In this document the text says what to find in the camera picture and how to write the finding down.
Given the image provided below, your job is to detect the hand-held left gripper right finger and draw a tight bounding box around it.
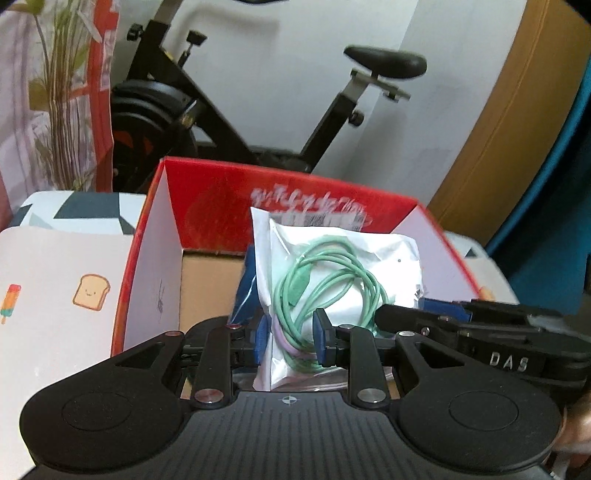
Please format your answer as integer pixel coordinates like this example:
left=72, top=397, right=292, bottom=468
left=311, top=308, right=465, bottom=411

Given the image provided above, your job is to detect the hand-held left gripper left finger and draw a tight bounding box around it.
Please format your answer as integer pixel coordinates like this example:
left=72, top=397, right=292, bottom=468
left=115, top=316, right=273, bottom=411

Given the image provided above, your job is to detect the blue soft packet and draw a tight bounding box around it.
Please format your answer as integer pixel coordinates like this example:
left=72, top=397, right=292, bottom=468
left=230, top=244, right=260, bottom=325

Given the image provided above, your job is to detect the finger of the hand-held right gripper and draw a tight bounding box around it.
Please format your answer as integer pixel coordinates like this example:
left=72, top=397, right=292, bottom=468
left=418, top=298, right=564, bottom=330
left=375, top=304, right=458, bottom=344

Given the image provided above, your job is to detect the white printed table mat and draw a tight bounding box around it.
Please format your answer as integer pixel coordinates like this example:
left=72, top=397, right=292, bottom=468
left=0, top=226, right=522, bottom=480

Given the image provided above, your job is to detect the wooden board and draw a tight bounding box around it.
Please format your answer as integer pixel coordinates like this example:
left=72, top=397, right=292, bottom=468
left=427, top=0, right=583, bottom=247

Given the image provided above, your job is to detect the red cardboard box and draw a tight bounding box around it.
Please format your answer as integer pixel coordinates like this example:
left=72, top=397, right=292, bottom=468
left=110, top=157, right=483, bottom=398

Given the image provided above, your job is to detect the black exercise bike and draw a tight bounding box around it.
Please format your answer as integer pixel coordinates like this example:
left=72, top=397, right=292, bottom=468
left=111, top=0, right=428, bottom=174

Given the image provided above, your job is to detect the person's right hand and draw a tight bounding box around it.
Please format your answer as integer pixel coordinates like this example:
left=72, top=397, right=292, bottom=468
left=554, top=394, right=591, bottom=472

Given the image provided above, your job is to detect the clear bag with green cable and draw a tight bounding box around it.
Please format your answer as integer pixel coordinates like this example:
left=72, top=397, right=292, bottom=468
left=249, top=207, right=423, bottom=393

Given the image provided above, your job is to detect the pink plant-printed backdrop cloth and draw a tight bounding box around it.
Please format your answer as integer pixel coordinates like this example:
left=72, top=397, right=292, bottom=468
left=0, top=0, right=122, bottom=229

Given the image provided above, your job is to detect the teal curtain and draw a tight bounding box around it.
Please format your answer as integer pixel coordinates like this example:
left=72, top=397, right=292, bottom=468
left=485, top=0, right=591, bottom=315

